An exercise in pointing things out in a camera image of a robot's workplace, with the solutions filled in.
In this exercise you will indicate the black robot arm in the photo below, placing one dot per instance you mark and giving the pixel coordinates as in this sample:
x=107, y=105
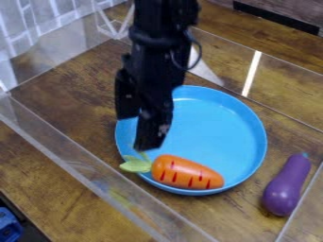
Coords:
x=162, y=17

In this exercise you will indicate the orange toy carrot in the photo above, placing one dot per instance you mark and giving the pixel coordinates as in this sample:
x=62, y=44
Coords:
x=175, y=171

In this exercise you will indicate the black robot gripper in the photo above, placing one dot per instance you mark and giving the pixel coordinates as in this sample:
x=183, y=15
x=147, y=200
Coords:
x=154, y=69

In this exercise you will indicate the blue object at corner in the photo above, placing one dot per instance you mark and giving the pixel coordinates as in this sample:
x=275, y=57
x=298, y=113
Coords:
x=11, y=229

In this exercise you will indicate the blue round plastic tray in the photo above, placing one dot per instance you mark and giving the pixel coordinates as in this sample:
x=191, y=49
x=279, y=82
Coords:
x=215, y=132

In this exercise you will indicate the purple toy eggplant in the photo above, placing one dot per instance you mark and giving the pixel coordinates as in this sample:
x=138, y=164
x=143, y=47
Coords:
x=282, y=193

